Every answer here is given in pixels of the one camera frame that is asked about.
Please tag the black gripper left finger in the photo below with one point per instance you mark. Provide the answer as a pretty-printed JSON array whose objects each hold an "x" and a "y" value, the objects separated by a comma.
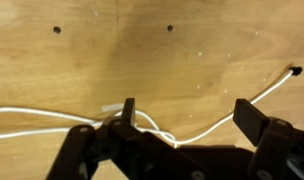
[{"x": 142, "y": 156}]

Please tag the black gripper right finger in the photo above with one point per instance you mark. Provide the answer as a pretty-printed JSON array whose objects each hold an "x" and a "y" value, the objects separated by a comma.
[{"x": 275, "y": 146}]

